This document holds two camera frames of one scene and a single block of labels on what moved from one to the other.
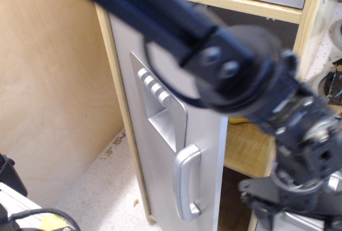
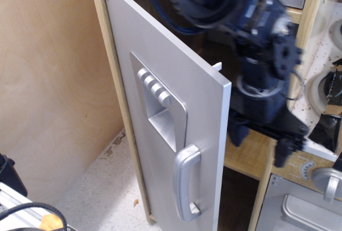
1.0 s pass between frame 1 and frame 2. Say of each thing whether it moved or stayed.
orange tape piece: stayed
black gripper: moved
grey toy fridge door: stayed
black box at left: stayed
